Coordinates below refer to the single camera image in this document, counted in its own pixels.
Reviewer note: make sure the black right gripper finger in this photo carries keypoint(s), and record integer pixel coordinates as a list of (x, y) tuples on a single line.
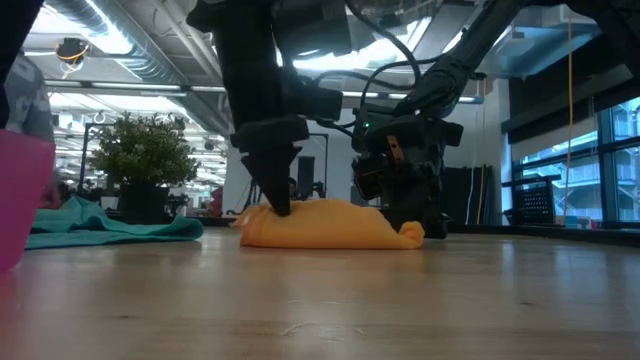
[(435, 210), (407, 200)]

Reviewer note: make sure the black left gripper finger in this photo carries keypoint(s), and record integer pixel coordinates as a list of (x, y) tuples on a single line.
[(265, 180), (284, 175)]

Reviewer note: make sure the orange microfiber towel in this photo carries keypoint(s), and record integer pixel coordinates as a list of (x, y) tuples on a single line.
[(330, 225)]

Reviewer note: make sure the teal microfiber towel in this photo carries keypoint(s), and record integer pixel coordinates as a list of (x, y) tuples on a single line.
[(100, 230)]

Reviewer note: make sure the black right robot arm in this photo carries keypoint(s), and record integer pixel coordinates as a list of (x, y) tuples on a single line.
[(480, 40)]

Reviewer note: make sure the pink plastic basket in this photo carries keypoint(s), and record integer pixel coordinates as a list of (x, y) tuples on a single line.
[(25, 200)]

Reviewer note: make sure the person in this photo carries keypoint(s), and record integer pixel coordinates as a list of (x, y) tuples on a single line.
[(293, 187), (30, 95)]

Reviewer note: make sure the black leaning panels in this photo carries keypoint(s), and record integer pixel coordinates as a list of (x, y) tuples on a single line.
[(470, 195)]

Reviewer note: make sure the black perforated crate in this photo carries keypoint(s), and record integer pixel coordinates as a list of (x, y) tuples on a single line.
[(534, 205)]

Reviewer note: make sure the green potted plant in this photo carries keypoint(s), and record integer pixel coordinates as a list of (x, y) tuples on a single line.
[(145, 155)]

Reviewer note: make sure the ceiling light strip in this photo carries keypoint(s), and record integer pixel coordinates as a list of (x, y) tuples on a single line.
[(125, 86)]

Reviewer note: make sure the black ceiling sensor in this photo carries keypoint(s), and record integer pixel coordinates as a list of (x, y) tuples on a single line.
[(71, 50)]

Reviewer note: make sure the black metal stand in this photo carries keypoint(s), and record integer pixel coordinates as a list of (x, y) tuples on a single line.
[(85, 160)]

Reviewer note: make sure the black frame stand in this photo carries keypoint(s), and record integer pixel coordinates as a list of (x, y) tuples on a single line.
[(306, 172)]

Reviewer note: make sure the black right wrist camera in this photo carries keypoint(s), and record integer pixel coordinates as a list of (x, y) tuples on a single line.
[(375, 127)]

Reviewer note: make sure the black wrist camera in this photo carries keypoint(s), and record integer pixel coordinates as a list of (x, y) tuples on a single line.
[(315, 30), (375, 127)]

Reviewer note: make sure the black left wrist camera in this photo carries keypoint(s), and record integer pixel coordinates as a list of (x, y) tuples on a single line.
[(315, 30)]

